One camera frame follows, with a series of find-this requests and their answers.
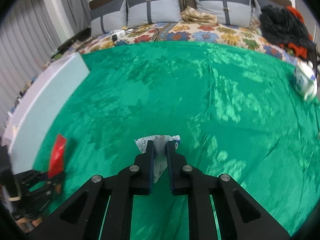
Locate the green patterned tablecloth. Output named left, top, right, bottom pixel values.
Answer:
left=32, top=41, right=320, bottom=240

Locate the white power strip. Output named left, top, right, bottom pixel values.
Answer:
left=111, top=30, right=127, bottom=42

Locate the white and blue snack packet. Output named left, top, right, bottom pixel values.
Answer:
left=134, top=134, right=181, bottom=183

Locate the black clothes pile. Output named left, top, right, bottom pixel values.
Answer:
left=259, top=4, right=315, bottom=53

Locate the folded beige blanket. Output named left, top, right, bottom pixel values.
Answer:
left=180, top=6, right=217, bottom=26

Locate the floral bedsheet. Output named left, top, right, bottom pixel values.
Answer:
left=80, top=21, right=300, bottom=64

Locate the white cardboard box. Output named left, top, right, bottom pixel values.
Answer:
left=2, top=52, right=91, bottom=175

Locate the grey curtain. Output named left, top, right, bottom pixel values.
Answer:
left=0, top=0, right=92, bottom=120

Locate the blue and white teapot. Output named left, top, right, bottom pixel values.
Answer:
left=293, top=60, right=318, bottom=102

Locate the red snack packet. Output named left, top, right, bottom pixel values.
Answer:
left=47, top=134, right=68, bottom=179

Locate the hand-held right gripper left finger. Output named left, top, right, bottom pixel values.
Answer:
left=27, top=140, right=155, bottom=240

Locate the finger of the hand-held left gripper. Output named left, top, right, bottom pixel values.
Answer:
left=37, top=174, right=66, bottom=195
left=21, top=170, right=50, bottom=183

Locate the black power cable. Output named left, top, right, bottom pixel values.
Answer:
left=122, top=26, right=160, bottom=42

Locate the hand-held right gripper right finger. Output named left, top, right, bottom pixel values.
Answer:
left=165, top=140, right=292, bottom=240

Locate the red garment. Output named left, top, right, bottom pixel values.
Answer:
left=279, top=5, right=314, bottom=57

